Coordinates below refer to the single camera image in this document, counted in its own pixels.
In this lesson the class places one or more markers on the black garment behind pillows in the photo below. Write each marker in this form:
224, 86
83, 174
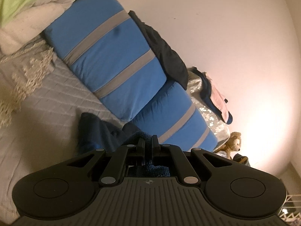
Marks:
173, 66

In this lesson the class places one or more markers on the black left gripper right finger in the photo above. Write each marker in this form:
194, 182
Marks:
201, 185

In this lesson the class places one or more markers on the brown teddy bear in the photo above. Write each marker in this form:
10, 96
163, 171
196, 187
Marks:
232, 145

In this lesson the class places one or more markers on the grey quilted bedspread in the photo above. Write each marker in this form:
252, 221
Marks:
44, 131

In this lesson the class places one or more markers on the floral grey pillow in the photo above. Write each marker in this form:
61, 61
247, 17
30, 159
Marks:
200, 89

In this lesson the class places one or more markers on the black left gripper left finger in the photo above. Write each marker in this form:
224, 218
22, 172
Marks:
67, 188

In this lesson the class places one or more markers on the white fluffy blanket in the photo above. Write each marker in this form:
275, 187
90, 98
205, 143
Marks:
30, 22

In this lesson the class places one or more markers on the blue pillow near teddy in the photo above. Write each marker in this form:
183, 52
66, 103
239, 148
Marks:
174, 119

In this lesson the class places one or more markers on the blue fleece zip jacket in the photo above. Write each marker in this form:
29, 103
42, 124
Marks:
94, 133

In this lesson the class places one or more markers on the pink and navy garment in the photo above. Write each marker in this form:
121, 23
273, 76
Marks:
218, 98

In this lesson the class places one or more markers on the blue pillow near green sheet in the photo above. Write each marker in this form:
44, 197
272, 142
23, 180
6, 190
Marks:
105, 49

